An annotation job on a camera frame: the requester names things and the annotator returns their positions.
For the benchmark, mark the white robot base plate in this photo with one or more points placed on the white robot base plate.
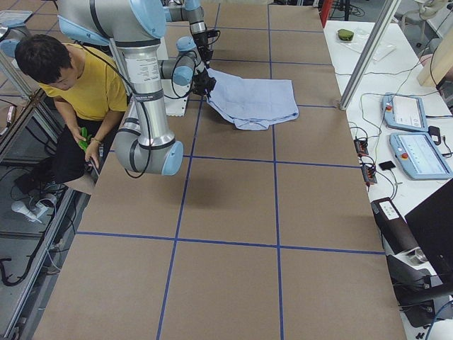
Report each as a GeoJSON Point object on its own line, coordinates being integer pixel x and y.
{"type": "Point", "coordinates": [175, 107]}

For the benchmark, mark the orange circuit board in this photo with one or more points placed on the orange circuit board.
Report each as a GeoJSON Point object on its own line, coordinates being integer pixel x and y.
{"type": "Point", "coordinates": [361, 147]}

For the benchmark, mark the person in yellow shirt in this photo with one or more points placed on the person in yellow shirt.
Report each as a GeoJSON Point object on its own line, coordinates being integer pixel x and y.
{"type": "Point", "coordinates": [86, 91]}

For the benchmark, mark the green handled stick tool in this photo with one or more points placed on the green handled stick tool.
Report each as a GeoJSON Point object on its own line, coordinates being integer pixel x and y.
{"type": "Point", "coordinates": [86, 139]}

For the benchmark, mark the upper grey teach pendant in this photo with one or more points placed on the upper grey teach pendant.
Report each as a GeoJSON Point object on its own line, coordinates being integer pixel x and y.
{"type": "Point", "coordinates": [404, 112]}

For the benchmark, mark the brown table mat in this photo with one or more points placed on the brown table mat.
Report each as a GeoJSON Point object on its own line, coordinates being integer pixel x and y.
{"type": "Point", "coordinates": [260, 235]}

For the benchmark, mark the lower grey teach pendant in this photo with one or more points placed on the lower grey teach pendant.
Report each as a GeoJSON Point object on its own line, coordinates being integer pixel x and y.
{"type": "Point", "coordinates": [419, 156]}

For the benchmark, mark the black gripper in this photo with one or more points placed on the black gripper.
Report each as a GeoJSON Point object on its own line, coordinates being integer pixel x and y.
{"type": "Point", "coordinates": [200, 41]}
{"type": "Point", "coordinates": [205, 83]}

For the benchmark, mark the blue striped button shirt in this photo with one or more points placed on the blue striped button shirt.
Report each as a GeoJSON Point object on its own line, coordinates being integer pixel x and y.
{"type": "Point", "coordinates": [252, 104]}

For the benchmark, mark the grey teach pendant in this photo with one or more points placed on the grey teach pendant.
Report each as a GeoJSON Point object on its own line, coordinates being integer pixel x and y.
{"type": "Point", "coordinates": [419, 156]}
{"type": "Point", "coordinates": [404, 112]}

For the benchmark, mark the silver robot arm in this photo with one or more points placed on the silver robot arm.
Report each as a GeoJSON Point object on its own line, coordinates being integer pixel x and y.
{"type": "Point", "coordinates": [192, 12]}
{"type": "Point", "coordinates": [145, 143]}

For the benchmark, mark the black monitor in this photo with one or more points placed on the black monitor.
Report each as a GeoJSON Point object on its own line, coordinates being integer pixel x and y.
{"type": "Point", "coordinates": [431, 224]}

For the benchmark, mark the black cylinder device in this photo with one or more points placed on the black cylinder device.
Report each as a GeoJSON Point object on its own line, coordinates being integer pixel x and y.
{"type": "Point", "coordinates": [396, 231]}

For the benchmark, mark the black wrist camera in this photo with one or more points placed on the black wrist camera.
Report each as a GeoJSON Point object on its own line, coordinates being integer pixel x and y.
{"type": "Point", "coordinates": [212, 36]}

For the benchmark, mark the grey aluminium frame post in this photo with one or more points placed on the grey aluminium frame post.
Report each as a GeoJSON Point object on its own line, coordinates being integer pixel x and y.
{"type": "Point", "coordinates": [375, 37]}

